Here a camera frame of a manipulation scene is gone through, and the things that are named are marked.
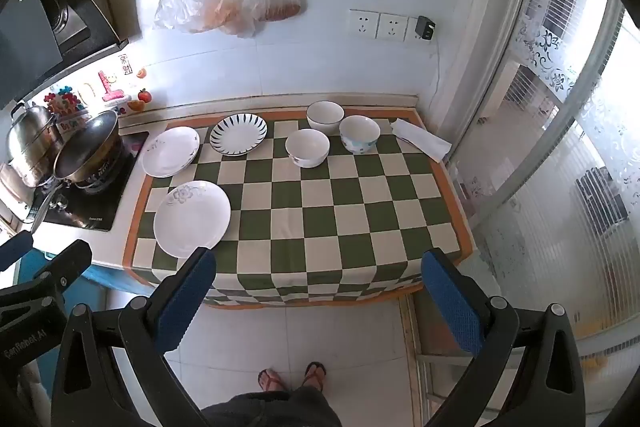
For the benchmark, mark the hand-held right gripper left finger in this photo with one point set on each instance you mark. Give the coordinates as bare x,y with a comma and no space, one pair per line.
187,292

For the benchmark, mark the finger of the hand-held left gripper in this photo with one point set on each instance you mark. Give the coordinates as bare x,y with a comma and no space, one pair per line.
65,264
17,246

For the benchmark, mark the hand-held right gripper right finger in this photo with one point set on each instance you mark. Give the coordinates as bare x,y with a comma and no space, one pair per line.
450,302

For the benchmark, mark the striped white plate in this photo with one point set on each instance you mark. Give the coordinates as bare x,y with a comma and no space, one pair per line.
239,134

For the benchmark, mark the white floral bowl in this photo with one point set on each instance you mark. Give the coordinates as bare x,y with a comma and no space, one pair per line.
307,149

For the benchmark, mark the blue patterned white bowl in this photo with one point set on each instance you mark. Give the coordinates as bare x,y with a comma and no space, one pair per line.
360,134

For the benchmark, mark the black gas stove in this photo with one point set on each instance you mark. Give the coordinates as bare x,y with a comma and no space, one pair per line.
100,202

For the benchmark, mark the large white floral plate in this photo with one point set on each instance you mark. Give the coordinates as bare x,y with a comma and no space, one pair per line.
192,219

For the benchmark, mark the steel pot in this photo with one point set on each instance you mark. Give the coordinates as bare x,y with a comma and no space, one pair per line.
30,144

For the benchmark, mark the dark wok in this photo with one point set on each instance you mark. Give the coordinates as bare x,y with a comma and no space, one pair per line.
87,147

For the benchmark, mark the person's left foot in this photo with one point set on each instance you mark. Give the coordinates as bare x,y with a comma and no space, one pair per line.
272,379

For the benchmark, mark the person's foot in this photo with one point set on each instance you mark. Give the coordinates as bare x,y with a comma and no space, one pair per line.
272,379
315,374

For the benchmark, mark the small white floral plate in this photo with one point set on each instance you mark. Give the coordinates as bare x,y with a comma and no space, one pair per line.
170,152

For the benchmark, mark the person's dark shorts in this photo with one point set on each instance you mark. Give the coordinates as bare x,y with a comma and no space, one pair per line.
270,409

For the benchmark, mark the green checkered cloth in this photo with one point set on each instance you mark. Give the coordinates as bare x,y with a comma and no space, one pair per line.
325,217

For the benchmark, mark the person's right foot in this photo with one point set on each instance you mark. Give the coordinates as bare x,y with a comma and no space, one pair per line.
315,374

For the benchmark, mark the folded white paper towel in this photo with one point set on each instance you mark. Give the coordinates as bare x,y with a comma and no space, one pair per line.
422,139

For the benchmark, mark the frosted glass sliding door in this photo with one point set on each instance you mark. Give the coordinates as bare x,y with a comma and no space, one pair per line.
550,157

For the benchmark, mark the black range hood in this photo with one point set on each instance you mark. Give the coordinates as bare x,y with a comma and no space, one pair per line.
45,27

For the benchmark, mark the white bowl with dark rim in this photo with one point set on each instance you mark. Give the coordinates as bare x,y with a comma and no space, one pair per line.
325,117

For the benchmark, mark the black power adapter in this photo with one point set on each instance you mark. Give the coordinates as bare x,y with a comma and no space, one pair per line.
425,28

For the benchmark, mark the colourful wall decoration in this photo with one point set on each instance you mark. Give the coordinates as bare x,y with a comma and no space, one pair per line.
65,107

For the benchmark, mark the pink wall sticker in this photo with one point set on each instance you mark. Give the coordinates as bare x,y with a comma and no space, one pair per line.
112,89

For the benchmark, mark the orange fruit wall sticker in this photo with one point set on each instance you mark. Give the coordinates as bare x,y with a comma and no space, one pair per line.
142,98

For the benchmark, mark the white wall outlet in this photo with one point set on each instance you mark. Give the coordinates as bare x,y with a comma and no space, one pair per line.
364,24
391,27

